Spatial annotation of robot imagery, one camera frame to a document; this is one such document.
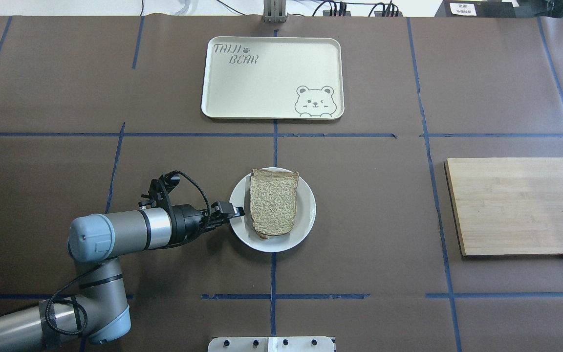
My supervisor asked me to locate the wooden cutting board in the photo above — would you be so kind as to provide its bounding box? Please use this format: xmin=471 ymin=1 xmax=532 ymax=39
xmin=444 ymin=157 xmax=563 ymax=257

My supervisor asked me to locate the black power strip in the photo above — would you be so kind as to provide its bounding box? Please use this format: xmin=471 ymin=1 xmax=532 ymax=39
xmin=312 ymin=0 xmax=404 ymax=18

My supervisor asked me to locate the white pedestal column base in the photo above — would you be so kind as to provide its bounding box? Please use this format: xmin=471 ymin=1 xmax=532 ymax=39
xmin=207 ymin=336 xmax=337 ymax=352

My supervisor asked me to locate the cream bear tray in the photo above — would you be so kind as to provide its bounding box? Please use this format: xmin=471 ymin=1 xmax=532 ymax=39
xmin=201 ymin=36 xmax=346 ymax=120

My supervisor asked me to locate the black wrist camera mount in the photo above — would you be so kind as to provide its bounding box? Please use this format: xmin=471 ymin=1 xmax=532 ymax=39
xmin=138 ymin=170 xmax=180 ymax=214

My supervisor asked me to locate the black box with label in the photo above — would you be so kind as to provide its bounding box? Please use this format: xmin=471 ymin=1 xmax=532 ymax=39
xmin=434 ymin=0 xmax=516 ymax=18

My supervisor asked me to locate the white round plate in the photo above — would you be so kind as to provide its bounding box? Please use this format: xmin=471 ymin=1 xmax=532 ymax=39
xmin=230 ymin=167 xmax=317 ymax=253

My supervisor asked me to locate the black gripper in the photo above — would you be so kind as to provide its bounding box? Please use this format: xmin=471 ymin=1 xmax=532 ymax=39
xmin=170 ymin=202 xmax=245 ymax=245

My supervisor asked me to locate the brown bread slice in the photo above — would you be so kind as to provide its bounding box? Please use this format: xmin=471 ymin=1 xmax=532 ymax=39
xmin=250 ymin=169 xmax=300 ymax=239

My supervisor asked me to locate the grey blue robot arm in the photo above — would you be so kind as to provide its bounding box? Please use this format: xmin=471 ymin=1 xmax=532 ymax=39
xmin=0 ymin=201 xmax=244 ymax=352

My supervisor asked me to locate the aluminium frame post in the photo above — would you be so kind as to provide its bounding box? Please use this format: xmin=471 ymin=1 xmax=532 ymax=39
xmin=263 ymin=0 xmax=288 ymax=23

